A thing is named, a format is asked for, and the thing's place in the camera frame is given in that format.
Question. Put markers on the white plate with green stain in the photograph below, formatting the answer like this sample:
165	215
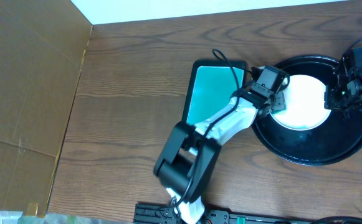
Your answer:
304	101

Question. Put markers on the round black tray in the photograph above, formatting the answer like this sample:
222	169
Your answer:
339	137

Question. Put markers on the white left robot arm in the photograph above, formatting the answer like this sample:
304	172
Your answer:
187	160

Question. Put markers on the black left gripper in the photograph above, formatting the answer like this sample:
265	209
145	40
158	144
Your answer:
278	101

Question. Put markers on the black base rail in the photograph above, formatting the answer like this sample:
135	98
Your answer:
160	214

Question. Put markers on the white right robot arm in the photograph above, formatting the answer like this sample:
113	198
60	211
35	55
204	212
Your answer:
347	93

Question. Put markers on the brown cardboard panel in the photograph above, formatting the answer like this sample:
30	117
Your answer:
42	46

